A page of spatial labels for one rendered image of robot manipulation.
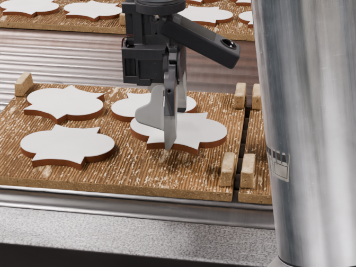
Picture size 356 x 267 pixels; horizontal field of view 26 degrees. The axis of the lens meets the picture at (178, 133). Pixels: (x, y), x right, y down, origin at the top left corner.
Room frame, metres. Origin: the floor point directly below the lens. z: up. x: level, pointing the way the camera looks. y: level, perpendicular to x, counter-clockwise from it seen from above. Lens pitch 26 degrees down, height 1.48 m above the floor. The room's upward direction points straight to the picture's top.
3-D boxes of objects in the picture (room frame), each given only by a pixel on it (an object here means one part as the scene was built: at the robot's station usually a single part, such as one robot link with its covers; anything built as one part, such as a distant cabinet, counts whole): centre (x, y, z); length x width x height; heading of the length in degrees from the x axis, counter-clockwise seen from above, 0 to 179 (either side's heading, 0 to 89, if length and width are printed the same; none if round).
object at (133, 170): (1.12, 0.10, 0.93); 0.41 x 0.35 x 0.02; 82
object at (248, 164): (0.96, -0.10, 0.95); 0.06 x 0.02 x 0.03; 172
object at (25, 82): (1.28, 0.28, 0.95); 0.06 x 0.02 x 0.03; 172
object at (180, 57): (1.04, 0.03, 1.12); 0.09 x 0.08 x 0.12; 81
